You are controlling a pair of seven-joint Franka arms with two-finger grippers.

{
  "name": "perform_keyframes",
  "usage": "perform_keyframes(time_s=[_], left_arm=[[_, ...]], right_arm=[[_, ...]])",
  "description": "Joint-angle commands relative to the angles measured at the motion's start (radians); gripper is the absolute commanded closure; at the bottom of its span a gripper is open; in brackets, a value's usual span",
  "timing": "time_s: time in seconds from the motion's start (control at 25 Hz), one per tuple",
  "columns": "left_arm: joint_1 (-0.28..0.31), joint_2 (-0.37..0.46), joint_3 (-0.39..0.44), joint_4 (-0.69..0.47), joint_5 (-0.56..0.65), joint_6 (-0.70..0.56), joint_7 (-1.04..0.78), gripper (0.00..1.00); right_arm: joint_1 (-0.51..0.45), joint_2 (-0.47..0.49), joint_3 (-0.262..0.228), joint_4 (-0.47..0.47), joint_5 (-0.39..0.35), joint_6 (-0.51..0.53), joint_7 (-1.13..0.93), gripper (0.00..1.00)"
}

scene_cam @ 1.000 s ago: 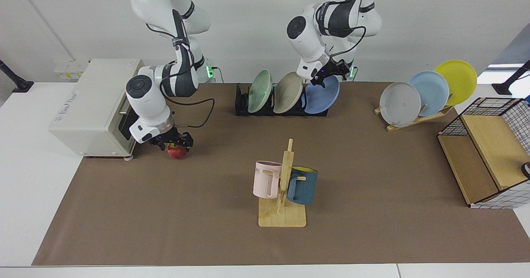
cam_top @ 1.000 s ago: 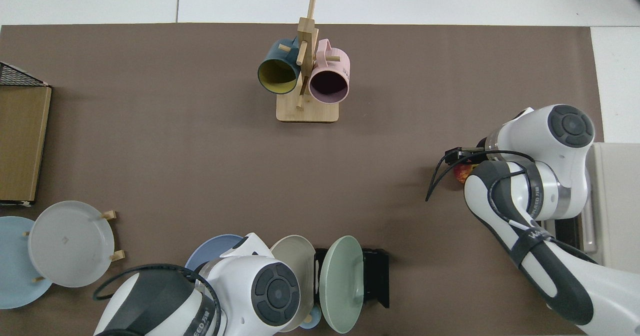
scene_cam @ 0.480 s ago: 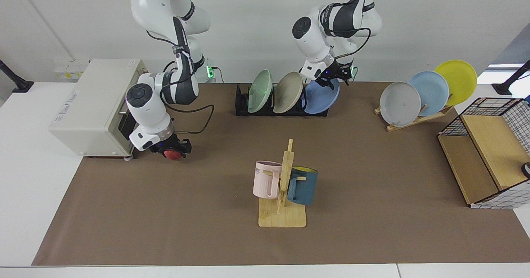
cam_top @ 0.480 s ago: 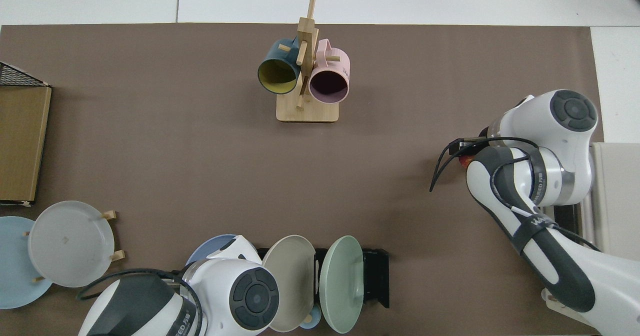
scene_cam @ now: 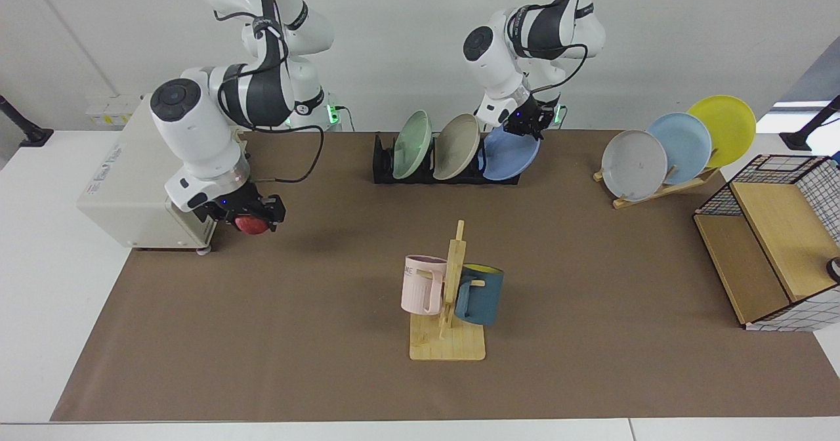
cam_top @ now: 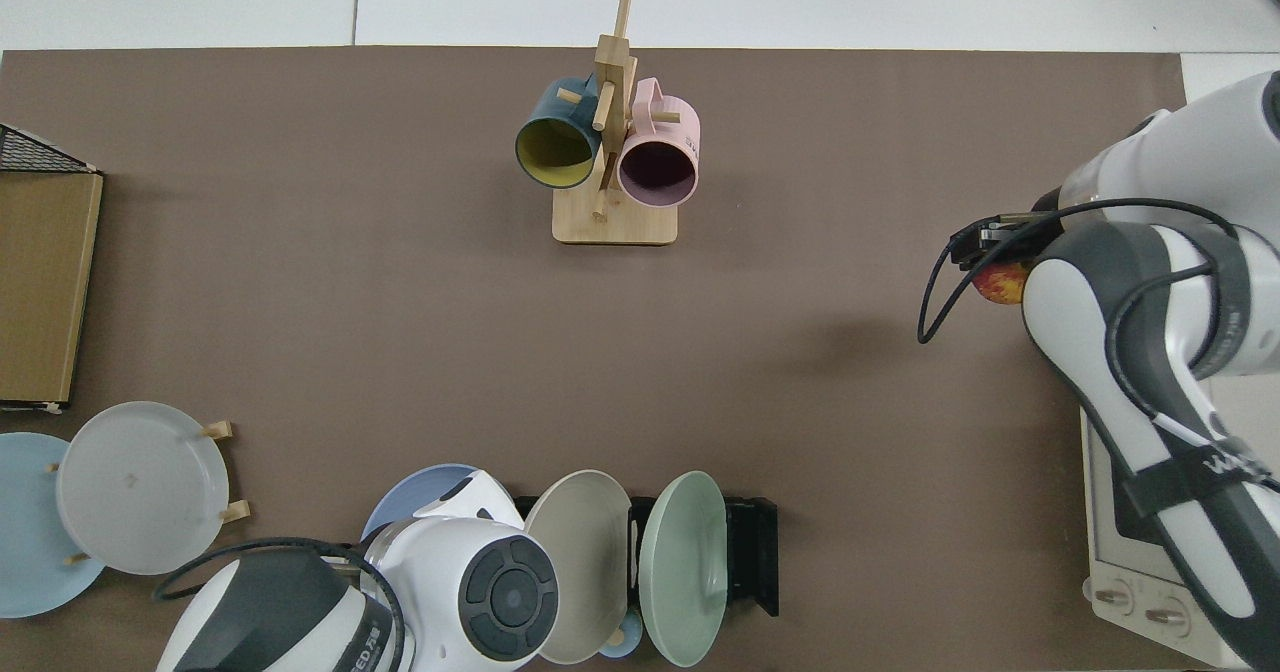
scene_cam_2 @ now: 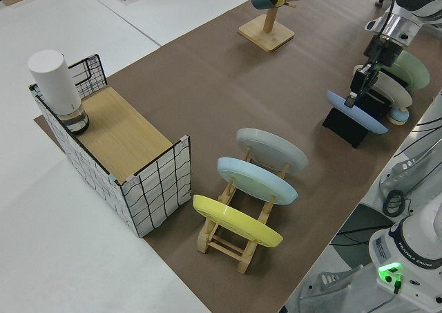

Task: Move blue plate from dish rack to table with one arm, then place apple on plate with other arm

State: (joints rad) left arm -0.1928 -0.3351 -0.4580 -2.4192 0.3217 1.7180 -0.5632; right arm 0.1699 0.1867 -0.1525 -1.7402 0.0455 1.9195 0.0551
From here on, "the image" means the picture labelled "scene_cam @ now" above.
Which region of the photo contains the yellow plate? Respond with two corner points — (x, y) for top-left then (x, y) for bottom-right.
(687, 95), (757, 169)

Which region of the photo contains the wire basket with wooden floor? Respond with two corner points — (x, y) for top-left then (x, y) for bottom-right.
(694, 154), (840, 332)

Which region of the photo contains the beige plate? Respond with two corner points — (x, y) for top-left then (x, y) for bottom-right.
(433, 114), (481, 180)

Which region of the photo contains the grey plate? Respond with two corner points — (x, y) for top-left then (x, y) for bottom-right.
(601, 130), (668, 202)

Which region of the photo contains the dark teal cup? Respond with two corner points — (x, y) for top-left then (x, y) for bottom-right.
(454, 264), (505, 326)

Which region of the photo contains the brown table cloth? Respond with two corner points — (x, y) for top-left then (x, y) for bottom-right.
(51, 131), (840, 422)

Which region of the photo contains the red yellow apple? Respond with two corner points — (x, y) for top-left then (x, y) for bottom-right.
(235, 214), (271, 236)

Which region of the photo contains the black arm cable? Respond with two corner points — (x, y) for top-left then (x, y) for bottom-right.
(213, 0), (326, 184)
(505, 0), (589, 95)

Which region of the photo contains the pale toaster oven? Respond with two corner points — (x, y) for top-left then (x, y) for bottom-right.
(77, 94), (221, 255)

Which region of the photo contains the light blue plate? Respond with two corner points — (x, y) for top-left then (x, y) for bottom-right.
(646, 112), (713, 186)

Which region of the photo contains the white wall socket strip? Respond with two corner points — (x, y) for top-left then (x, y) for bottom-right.
(85, 95), (138, 128)

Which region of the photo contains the black dish rack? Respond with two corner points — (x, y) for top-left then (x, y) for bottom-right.
(373, 133), (524, 185)

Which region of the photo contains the wooden plate stand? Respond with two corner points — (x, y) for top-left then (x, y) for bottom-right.
(593, 165), (721, 210)

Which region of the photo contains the pale green plate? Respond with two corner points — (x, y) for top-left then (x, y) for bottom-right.
(392, 110), (432, 180)

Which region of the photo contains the wooden cup stand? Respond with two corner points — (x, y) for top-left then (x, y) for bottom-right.
(409, 220), (486, 362)

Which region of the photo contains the pink cup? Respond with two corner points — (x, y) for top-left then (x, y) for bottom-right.
(401, 255), (448, 315)

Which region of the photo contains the black pole stand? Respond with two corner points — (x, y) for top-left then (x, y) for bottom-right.
(0, 94), (54, 148)
(780, 95), (840, 152)

